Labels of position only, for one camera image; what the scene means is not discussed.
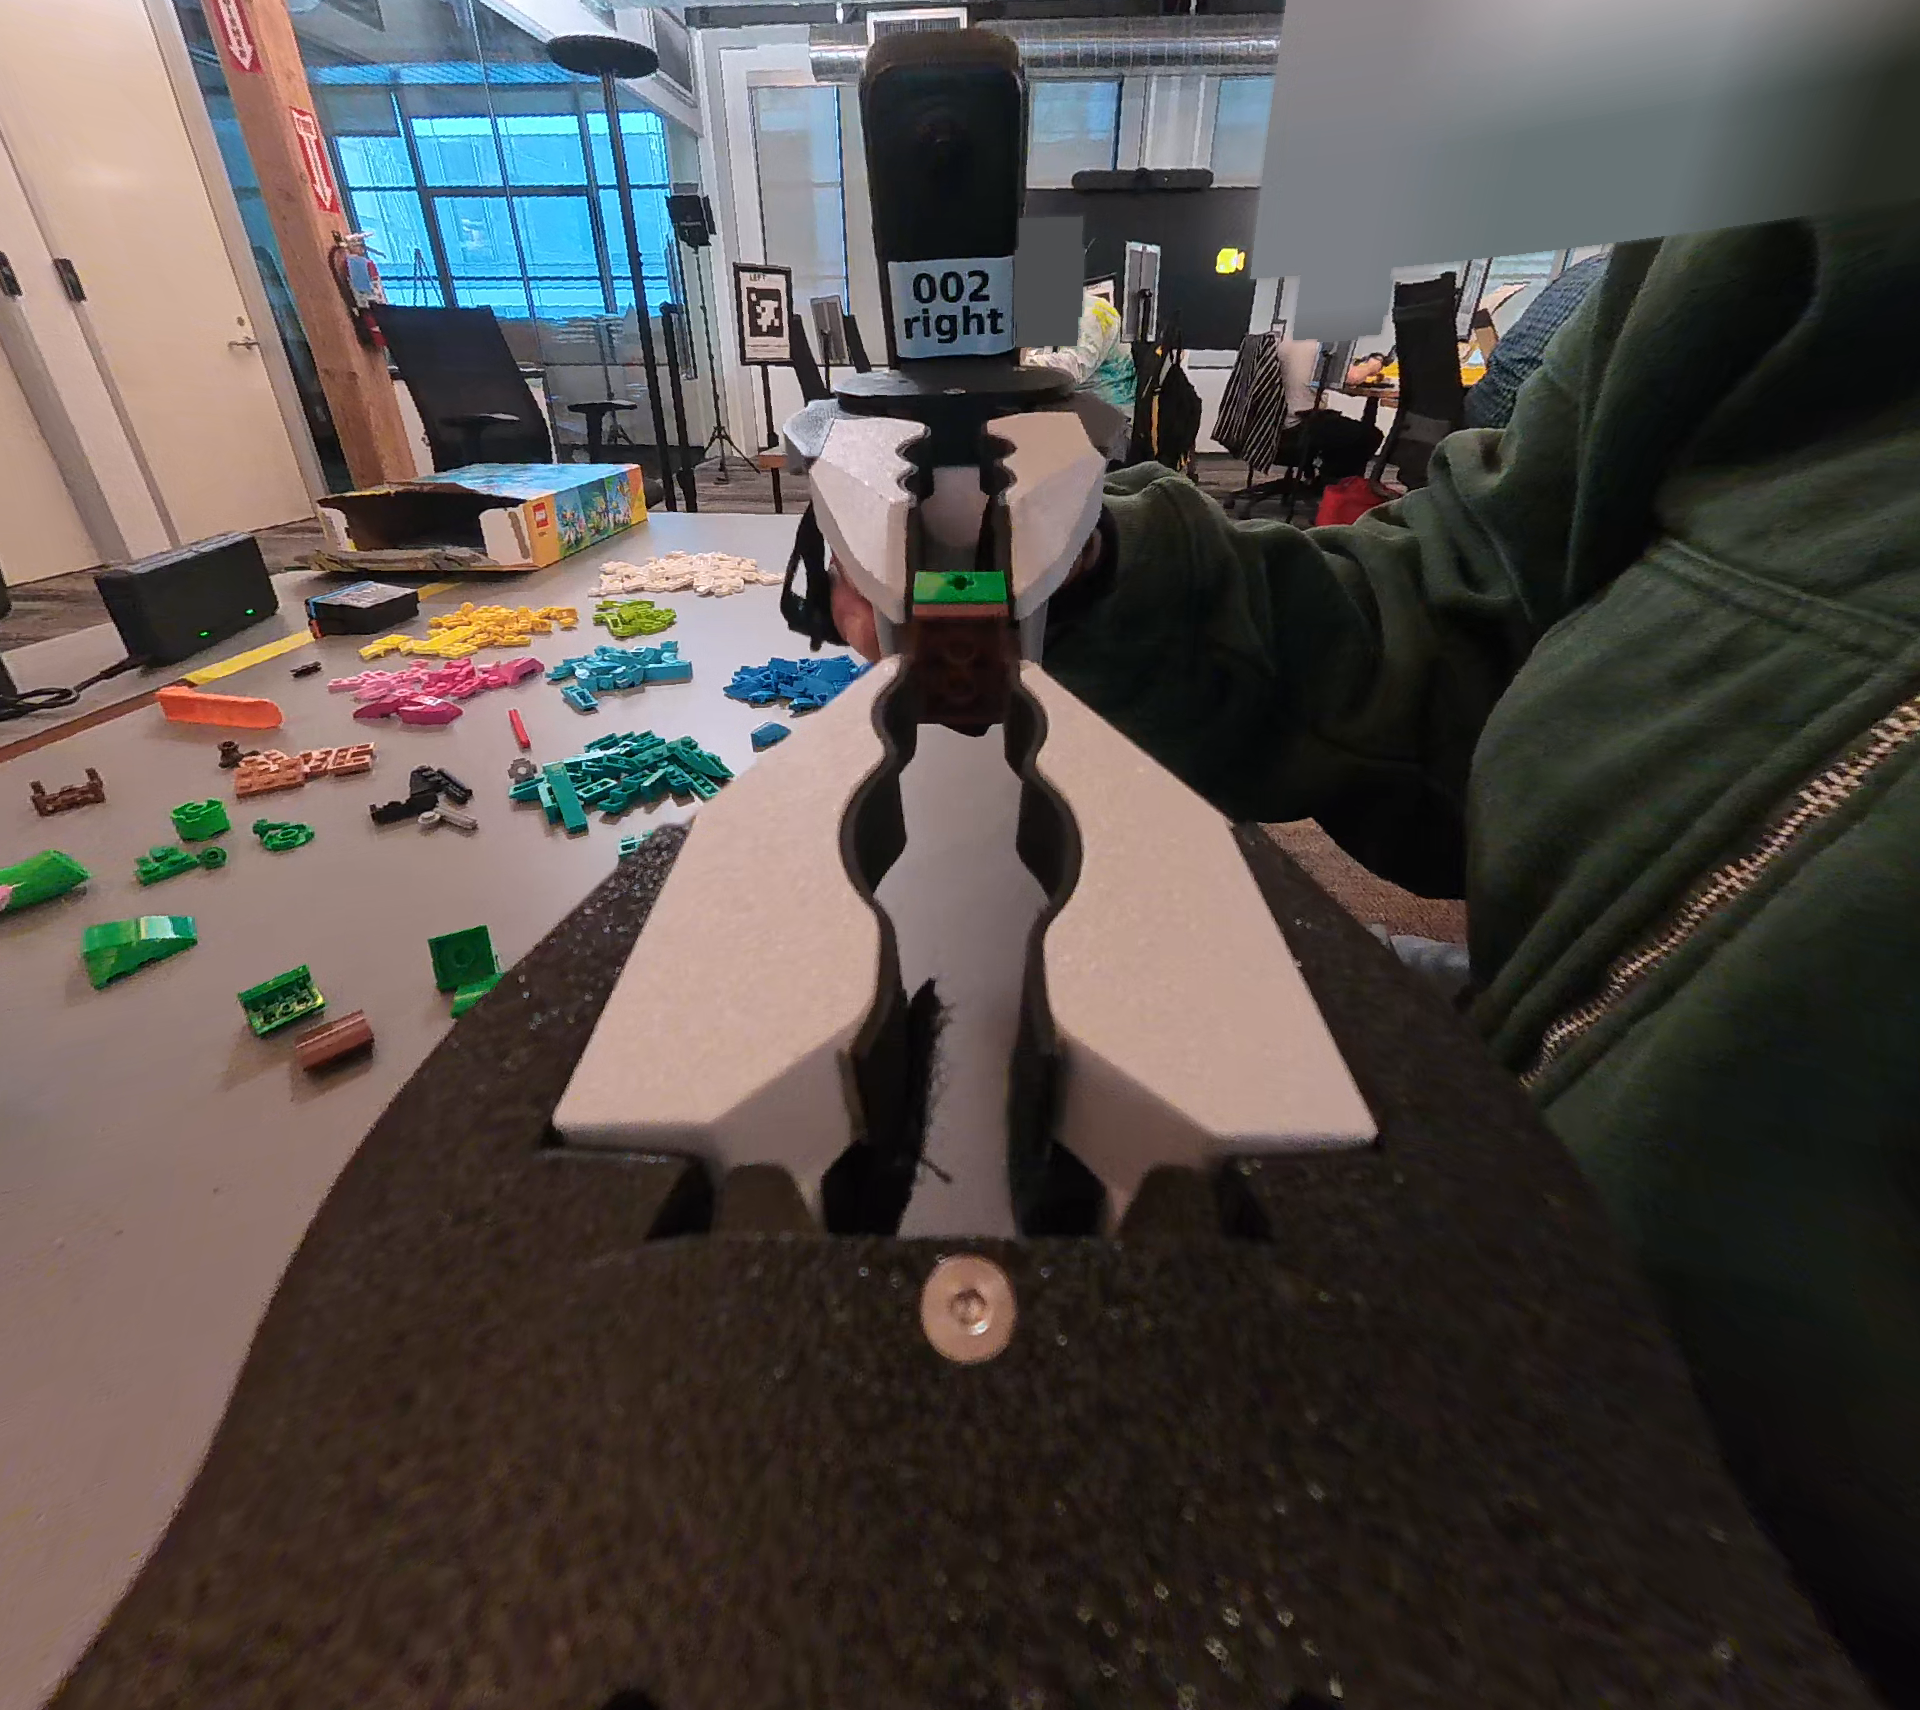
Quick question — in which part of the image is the striped garment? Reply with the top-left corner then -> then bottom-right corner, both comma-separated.
1212,334 -> 1291,467

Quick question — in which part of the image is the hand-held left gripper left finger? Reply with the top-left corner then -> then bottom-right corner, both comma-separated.
548,660 -> 910,1200

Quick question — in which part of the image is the green and brown lego assembly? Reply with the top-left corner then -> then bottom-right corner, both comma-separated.
897,566 -> 1012,739

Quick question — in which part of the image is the black wall screen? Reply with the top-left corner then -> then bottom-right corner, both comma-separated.
1073,168 -> 1263,350

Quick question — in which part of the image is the tripod with black device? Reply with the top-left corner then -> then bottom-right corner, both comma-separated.
665,188 -> 754,482

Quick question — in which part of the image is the pile of salmon lego pieces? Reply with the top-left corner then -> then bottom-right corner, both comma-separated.
231,742 -> 379,797

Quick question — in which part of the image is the black cable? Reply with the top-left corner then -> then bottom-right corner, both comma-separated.
0,653 -> 145,719

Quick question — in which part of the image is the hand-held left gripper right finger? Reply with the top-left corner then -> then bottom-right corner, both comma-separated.
1017,660 -> 1383,1220

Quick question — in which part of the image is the black charger box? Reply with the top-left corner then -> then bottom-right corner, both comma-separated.
92,536 -> 280,670

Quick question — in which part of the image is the marker tag sign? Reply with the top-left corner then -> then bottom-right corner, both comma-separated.
732,263 -> 794,367

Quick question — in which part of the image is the pile of turquoise lego pieces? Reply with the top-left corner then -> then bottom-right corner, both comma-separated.
546,643 -> 694,709

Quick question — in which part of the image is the pile of blue lego pieces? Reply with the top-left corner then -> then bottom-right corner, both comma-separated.
724,653 -> 873,709

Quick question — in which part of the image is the pile of yellow lego pieces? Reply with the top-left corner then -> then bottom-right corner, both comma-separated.
362,602 -> 580,661

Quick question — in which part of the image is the pile of teal lego pieces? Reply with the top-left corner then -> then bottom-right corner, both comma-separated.
509,733 -> 737,830

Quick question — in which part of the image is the person's right forearm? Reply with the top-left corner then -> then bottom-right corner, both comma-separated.
1043,457 -> 1518,901

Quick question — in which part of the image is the red fire extinguisher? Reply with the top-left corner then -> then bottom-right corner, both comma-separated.
334,231 -> 391,350

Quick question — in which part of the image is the black lego connector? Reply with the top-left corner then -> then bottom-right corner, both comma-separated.
371,764 -> 475,827

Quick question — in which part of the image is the group of green lego pieces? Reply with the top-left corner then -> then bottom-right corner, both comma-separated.
84,798 -> 505,1038

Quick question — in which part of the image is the black mesh chair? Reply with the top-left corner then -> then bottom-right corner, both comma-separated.
1385,272 -> 1469,490

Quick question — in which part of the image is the black office chair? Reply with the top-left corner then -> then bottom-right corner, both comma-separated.
368,305 -> 638,475

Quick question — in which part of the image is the person's torso in green jacket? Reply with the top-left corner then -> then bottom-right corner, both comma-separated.
1462,216 -> 1920,1710

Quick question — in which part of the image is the wooden post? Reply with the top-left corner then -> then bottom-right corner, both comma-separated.
135,0 -> 419,490

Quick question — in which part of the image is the pile of pink lego pieces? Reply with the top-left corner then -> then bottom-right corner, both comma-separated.
330,654 -> 546,728

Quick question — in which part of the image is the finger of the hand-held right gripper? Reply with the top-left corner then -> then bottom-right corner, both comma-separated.
806,415 -> 937,661
982,407 -> 1116,622

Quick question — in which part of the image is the yellow tape strip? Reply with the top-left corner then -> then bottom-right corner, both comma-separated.
184,625 -> 320,689

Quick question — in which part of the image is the pile of white lego pieces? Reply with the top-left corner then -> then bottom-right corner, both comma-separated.
590,549 -> 782,602

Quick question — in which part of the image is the open lego set box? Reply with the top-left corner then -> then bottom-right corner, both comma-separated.
315,463 -> 650,574

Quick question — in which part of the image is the cream door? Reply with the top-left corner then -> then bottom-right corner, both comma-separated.
38,0 -> 325,558
0,140 -> 47,587

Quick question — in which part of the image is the black floor lamp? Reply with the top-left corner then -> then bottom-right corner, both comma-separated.
546,34 -> 694,510

